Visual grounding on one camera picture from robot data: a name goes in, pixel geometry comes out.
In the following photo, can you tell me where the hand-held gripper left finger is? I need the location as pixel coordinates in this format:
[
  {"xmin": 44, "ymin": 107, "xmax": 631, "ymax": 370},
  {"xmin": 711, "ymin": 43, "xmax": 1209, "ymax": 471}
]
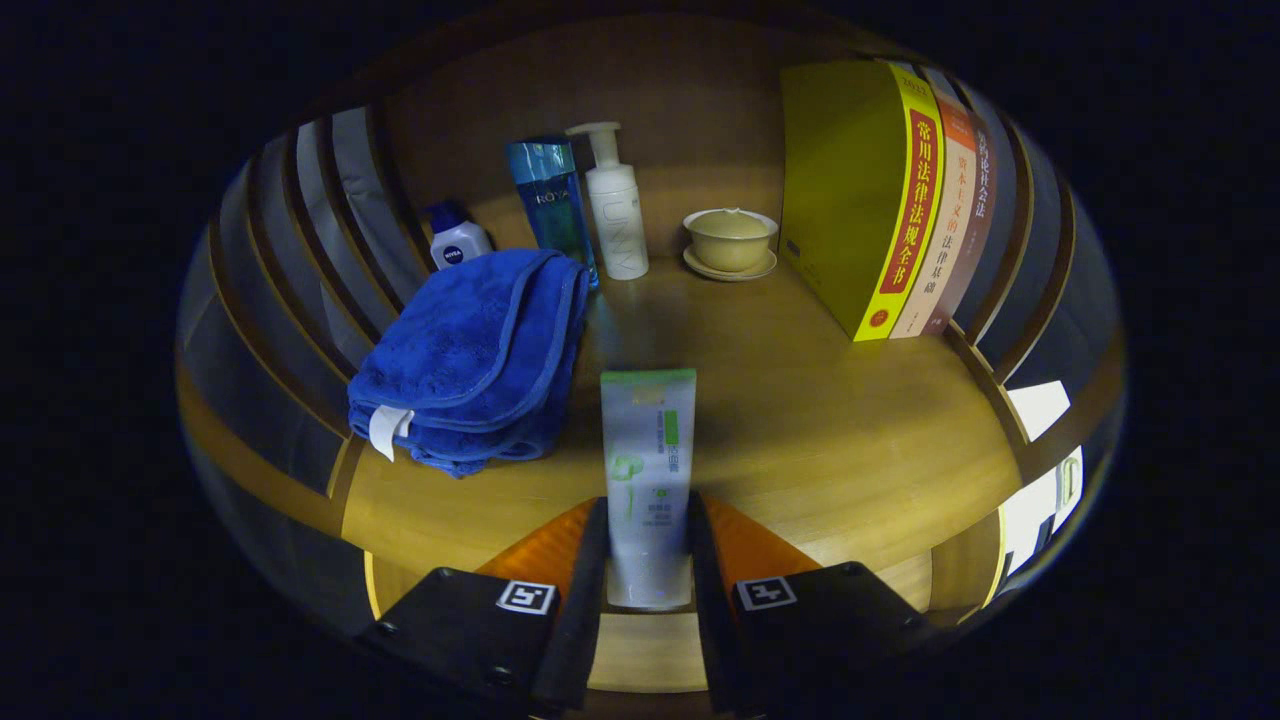
[{"xmin": 355, "ymin": 497, "xmax": 611, "ymax": 716}]

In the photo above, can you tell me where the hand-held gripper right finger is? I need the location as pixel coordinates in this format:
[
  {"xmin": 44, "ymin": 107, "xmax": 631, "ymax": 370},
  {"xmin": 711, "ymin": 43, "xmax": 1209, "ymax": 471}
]
[{"xmin": 685, "ymin": 490, "xmax": 936, "ymax": 716}]

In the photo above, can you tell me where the white green tube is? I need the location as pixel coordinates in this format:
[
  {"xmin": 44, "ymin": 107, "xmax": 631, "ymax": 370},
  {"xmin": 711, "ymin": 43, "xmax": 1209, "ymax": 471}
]
[{"xmin": 600, "ymin": 368, "xmax": 698, "ymax": 611}]

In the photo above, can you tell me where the wooden countertop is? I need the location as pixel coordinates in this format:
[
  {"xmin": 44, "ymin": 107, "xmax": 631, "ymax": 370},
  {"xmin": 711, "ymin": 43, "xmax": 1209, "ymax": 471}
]
[{"xmin": 340, "ymin": 190, "xmax": 1023, "ymax": 601}]

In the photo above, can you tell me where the wooden cabinet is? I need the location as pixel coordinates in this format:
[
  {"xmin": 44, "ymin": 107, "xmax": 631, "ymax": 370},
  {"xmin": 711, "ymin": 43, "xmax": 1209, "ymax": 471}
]
[{"xmin": 178, "ymin": 10, "xmax": 1126, "ymax": 641}]

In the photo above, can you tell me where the blue towel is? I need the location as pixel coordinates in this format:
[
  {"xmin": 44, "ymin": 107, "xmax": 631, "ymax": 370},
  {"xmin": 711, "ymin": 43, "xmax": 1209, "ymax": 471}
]
[{"xmin": 347, "ymin": 248, "xmax": 591, "ymax": 479}]

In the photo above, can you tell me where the beige saucer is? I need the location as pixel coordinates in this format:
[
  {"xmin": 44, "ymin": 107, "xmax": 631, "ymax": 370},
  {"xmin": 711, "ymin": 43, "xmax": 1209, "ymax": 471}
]
[{"xmin": 683, "ymin": 245, "xmax": 778, "ymax": 283}]

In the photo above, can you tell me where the beige lidded teacup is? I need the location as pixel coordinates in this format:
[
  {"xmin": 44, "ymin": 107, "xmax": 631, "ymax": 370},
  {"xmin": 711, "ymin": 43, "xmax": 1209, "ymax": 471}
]
[{"xmin": 685, "ymin": 208, "xmax": 779, "ymax": 273}]

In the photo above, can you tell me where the small white blue-capped bottle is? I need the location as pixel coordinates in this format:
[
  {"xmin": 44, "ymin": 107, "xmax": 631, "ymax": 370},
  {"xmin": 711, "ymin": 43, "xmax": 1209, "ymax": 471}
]
[{"xmin": 428, "ymin": 202, "xmax": 494, "ymax": 271}]

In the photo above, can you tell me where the white pump bottle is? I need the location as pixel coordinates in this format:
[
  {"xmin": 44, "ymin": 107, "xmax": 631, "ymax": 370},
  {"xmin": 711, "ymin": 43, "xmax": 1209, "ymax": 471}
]
[{"xmin": 566, "ymin": 122, "xmax": 650, "ymax": 281}]

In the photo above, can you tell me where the teal blue bottle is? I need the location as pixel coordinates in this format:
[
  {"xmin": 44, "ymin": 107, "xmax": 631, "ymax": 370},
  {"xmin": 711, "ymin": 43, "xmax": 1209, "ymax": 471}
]
[{"xmin": 505, "ymin": 137, "xmax": 601, "ymax": 289}]

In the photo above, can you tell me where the yellow book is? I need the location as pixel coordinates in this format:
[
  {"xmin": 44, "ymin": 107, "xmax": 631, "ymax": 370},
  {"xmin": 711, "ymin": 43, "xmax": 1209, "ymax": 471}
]
[{"xmin": 779, "ymin": 60, "xmax": 946, "ymax": 343}]

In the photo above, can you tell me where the orange beige book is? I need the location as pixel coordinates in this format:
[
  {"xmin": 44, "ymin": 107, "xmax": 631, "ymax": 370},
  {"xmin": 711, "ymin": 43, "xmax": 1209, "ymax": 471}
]
[{"xmin": 888, "ymin": 66, "xmax": 979, "ymax": 339}]

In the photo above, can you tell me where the dark brown book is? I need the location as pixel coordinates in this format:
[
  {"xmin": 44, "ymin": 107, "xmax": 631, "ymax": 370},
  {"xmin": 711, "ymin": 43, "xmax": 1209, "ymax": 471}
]
[{"xmin": 922, "ymin": 80, "xmax": 999, "ymax": 336}]

